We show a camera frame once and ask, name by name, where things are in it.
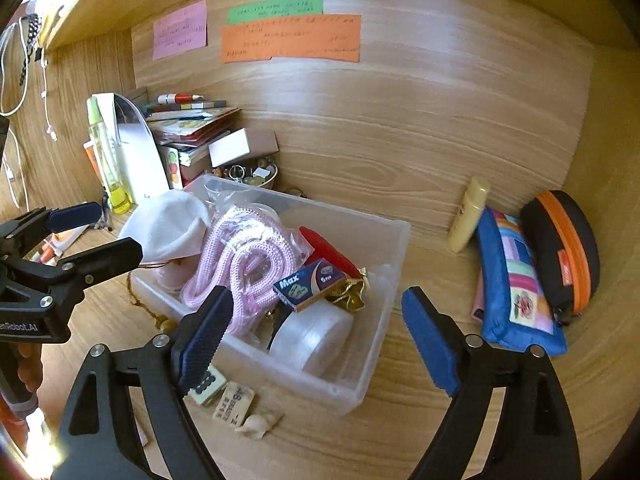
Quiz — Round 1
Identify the mahjong tile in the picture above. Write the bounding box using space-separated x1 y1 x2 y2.
187 365 226 406

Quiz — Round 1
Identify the white drawstring pouch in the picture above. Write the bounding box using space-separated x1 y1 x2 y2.
119 192 212 261

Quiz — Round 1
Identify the blue staples box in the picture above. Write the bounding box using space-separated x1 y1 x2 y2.
272 258 348 313

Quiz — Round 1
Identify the small printed cream box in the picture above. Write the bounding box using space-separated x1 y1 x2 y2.
212 382 258 423

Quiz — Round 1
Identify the pale yellow tube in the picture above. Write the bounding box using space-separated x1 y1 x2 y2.
447 176 492 253

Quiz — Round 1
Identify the clear plastic bin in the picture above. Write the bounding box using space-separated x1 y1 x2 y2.
131 174 412 417

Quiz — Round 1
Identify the pink flat case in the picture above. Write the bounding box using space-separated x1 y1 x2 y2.
470 260 488 322

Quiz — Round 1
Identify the black case with orange zip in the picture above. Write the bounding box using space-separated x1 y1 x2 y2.
519 190 600 326

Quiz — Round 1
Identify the pink sticky note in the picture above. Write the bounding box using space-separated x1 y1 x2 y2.
152 0 208 61

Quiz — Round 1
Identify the bowl of trinkets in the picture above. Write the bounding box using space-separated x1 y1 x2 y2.
217 157 280 191

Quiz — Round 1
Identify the green sticky note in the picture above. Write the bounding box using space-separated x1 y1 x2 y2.
227 0 324 25

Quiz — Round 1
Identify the pink rope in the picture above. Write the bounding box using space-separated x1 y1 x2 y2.
180 205 298 336

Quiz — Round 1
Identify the translucent white round jar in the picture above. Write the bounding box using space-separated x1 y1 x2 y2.
269 300 353 376

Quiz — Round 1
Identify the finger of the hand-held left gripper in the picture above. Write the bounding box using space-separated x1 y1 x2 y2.
0 201 104 266
30 237 144 311

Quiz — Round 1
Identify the green spray bottle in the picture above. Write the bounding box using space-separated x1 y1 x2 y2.
86 96 133 215

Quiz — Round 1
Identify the orange tube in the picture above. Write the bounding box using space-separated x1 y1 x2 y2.
82 141 101 181

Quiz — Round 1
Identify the red and white pen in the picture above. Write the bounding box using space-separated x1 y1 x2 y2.
157 92 206 105

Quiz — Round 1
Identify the white paper folder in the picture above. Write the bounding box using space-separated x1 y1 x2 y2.
97 92 171 206

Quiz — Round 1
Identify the person's left hand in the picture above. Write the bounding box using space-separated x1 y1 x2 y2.
14 345 43 401

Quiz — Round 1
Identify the white cable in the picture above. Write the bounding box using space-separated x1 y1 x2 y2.
37 50 58 141
0 15 31 116

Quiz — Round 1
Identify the orange sticky note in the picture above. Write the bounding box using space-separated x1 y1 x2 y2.
220 14 362 64

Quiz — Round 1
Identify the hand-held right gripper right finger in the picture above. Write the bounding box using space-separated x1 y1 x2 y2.
401 286 583 480

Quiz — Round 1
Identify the black and white braided strap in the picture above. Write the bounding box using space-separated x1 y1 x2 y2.
20 15 41 86

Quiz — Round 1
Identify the blue patchwork pouch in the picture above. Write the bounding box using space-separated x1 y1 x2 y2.
475 206 570 358

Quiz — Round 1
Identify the brown beaded cord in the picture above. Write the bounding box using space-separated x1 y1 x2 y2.
127 272 178 333

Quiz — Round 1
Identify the white and brown box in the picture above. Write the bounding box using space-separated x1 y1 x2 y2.
208 127 279 168

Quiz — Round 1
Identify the red pouch with gold cord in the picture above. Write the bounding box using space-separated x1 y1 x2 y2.
299 226 371 313

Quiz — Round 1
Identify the stack of books and cards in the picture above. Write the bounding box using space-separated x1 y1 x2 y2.
145 100 241 181

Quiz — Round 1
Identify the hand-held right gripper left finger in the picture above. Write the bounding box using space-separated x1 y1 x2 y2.
50 284 236 480

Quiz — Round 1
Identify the cream animal figurine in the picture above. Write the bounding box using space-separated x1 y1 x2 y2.
235 410 285 442

